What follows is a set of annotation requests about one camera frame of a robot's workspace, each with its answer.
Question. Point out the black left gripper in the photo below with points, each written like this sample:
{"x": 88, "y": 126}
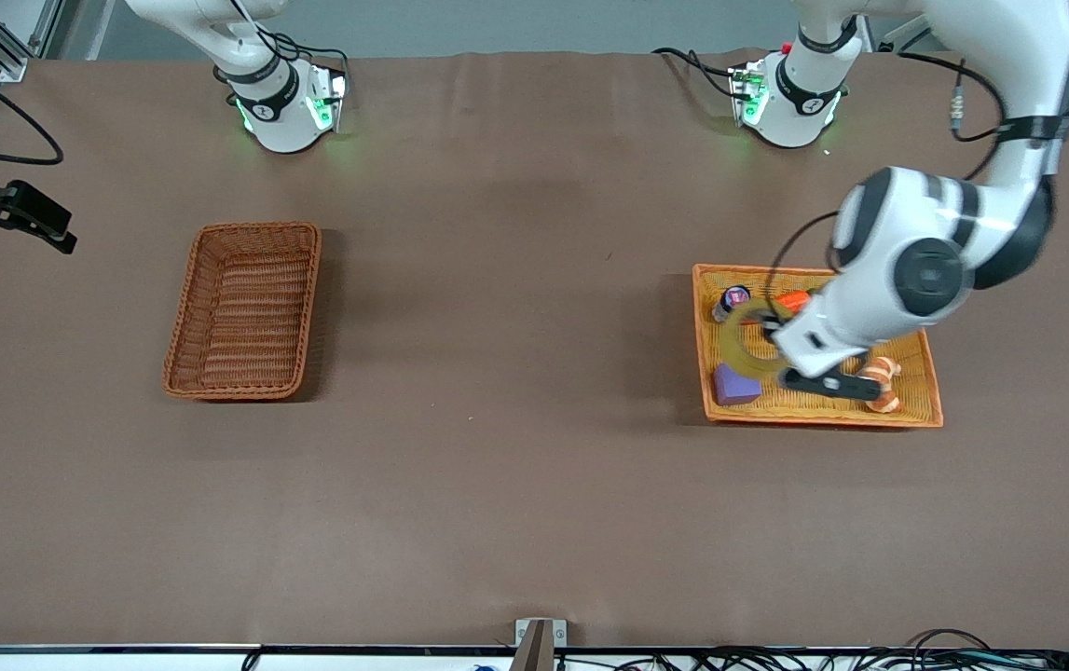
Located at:
{"x": 767, "y": 334}

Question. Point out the clear yellowish tape roll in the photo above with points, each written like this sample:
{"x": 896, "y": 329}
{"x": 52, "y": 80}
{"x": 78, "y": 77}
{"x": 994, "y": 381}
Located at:
{"x": 734, "y": 349}

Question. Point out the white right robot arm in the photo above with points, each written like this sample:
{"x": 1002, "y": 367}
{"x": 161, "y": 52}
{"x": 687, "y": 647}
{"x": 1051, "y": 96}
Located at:
{"x": 278, "y": 112}

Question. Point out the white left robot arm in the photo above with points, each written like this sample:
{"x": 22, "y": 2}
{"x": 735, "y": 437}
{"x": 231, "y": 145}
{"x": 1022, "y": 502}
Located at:
{"x": 925, "y": 270}

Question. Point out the orange wicker basket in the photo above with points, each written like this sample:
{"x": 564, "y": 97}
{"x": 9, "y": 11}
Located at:
{"x": 814, "y": 415}

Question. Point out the brown wicker basket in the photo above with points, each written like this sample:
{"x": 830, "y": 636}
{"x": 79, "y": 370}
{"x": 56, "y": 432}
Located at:
{"x": 245, "y": 317}

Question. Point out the orange toy carrot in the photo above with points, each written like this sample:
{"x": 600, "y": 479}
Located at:
{"x": 793, "y": 301}

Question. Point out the small dark-capped bottle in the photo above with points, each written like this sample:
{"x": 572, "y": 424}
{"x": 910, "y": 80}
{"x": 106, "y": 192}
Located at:
{"x": 733, "y": 298}

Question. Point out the purple cube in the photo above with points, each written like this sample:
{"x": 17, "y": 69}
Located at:
{"x": 734, "y": 391}

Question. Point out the toy croissant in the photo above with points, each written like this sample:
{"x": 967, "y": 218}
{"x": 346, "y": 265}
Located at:
{"x": 886, "y": 403}

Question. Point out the brown table cover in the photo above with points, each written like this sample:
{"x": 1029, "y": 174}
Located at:
{"x": 534, "y": 485}

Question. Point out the aluminium frame profile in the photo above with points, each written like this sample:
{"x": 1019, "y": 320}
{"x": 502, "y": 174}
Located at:
{"x": 7, "y": 61}

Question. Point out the metal bracket with brown strip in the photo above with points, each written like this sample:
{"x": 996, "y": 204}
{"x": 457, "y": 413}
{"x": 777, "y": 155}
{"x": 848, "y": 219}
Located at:
{"x": 539, "y": 645}

